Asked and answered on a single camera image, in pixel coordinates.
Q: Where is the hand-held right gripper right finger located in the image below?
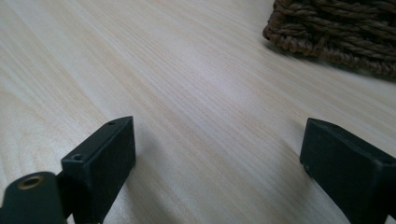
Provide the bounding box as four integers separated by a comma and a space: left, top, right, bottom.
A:
299, 117, 396, 224

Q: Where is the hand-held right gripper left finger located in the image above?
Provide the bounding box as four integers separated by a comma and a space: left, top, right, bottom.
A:
56, 116, 137, 224

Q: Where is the brown woven basket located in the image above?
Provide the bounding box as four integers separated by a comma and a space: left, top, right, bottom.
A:
262, 0, 396, 77

